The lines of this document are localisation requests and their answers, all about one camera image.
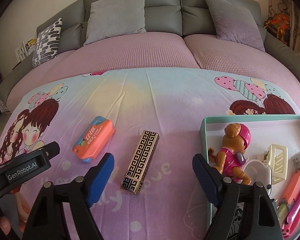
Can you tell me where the gold black patterned box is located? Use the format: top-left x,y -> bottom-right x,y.
120,130 -> 160,195

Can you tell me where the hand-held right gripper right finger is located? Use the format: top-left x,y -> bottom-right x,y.
192,154 -> 283,240

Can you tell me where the purple grey cushion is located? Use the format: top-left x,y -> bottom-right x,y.
202,0 -> 267,53

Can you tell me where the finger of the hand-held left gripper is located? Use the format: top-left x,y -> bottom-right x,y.
42,141 -> 61,158

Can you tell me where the white rack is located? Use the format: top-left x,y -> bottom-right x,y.
15,43 -> 29,63

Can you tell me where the grey sofa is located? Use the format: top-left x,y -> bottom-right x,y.
0,0 -> 300,105

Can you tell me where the beige patterned curtain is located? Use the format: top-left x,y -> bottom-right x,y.
267,0 -> 300,58

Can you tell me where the pink toy dog figure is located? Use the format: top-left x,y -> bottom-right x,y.
207,123 -> 252,185

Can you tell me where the black white patterned cushion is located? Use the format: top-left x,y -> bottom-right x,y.
32,17 -> 63,68

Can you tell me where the orange toy knife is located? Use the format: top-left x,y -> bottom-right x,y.
277,170 -> 300,227

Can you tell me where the person's left hand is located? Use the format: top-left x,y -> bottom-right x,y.
0,202 -> 32,235

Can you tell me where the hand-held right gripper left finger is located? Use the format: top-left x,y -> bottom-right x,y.
22,152 -> 115,240

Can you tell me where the teal cardboard tray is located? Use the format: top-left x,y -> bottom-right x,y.
199,114 -> 300,240

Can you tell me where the stack of books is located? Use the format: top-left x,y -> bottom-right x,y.
25,38 -> 37,52

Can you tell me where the orange bag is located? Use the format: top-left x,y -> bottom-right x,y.
263,12 -> 292,46

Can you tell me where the orange plastic box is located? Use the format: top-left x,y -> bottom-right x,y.
72,116 -> 115,164

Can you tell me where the white smartwatch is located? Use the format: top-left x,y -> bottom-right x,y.
241,159 -> 273,195

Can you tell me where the black toy car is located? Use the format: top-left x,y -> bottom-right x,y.
226,204 -> 244,240

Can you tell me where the pink quilted seat cover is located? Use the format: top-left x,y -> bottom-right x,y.
6,31 -> 200,113
184,32 -> 300,110

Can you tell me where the printed cartoon blanket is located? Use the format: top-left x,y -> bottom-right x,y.
0,67 -> 300,240

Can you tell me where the white hair clip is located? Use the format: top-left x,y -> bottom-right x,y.
256,144 -> 288,185

